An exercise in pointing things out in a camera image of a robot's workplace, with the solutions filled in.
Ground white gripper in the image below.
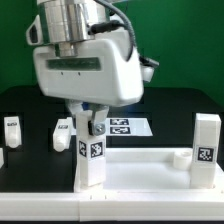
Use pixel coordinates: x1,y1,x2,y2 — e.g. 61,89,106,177
33,39,143,136

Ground white desk tabletop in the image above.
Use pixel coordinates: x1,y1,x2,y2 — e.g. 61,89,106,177
72,146,224,194

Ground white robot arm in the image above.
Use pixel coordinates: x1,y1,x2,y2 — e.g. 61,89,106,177
26,0,159,136

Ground white block at left edge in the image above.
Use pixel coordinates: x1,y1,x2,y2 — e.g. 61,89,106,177
0,148,4,169

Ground white L-shaped obstacle fence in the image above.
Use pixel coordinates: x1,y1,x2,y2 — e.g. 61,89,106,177
0,167,224,221

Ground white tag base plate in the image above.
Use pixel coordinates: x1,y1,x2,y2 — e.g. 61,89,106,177
69,117,154,138

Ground black cables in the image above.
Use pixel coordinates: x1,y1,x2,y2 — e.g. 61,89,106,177
88,0,141,63

